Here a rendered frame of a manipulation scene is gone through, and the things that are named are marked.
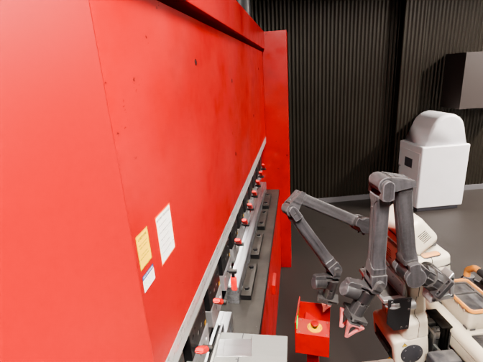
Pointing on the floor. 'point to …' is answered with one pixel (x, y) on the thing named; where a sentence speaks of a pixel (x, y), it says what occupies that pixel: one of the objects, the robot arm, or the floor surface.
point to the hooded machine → (435, 160)
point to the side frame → (277, 128)
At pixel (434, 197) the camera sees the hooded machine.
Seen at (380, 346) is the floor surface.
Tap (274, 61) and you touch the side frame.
